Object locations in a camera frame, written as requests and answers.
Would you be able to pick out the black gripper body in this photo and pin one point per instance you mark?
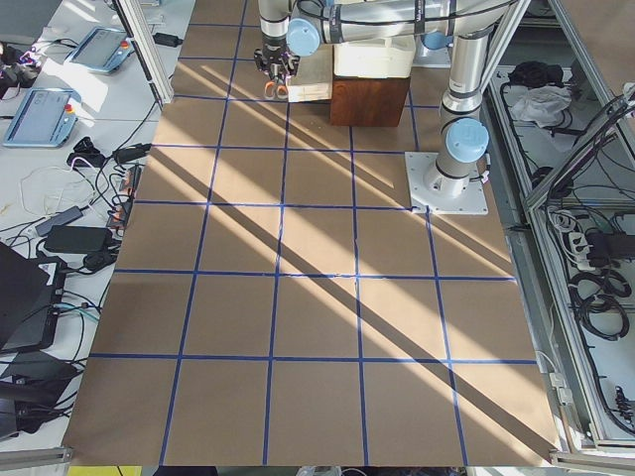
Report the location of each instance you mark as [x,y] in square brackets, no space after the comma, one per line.
[273,53]

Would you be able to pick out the grey orange scissors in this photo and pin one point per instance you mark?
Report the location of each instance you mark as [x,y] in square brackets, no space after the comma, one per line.
[276,90]

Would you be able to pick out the light wooden drawer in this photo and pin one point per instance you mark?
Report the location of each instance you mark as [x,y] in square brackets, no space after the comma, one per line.
[313,81]

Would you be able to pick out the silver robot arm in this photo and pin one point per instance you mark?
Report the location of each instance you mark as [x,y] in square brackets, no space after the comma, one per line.
[292,30]

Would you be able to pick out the dark wooden drawer cabinet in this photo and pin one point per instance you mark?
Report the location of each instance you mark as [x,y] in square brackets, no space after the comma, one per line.
[368,102]

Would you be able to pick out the white plastic bin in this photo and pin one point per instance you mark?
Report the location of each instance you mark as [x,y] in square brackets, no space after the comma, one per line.
[378,58]

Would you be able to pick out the blue teach pendant far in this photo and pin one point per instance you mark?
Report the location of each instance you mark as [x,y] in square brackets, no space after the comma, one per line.
[102,50]

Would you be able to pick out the blue teach pendant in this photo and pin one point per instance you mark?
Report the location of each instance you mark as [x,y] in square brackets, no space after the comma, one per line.
[44,119]
[102,50]

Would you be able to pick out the blue teach pendant near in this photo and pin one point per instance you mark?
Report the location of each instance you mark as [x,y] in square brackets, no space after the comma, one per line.
[44,119]

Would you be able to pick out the black white cloth pile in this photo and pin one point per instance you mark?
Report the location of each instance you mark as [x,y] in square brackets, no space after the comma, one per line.
[546,99]

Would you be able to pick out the black power adapter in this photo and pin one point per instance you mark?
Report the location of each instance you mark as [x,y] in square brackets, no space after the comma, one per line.
[77,239]

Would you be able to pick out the black laptop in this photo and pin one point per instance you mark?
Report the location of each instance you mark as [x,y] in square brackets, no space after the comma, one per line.
[31,289]

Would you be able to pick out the aluminium frame post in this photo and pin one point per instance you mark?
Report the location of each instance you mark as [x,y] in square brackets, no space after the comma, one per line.
[134,22]

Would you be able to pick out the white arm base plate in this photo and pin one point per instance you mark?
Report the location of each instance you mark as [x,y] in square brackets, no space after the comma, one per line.
[431,191]

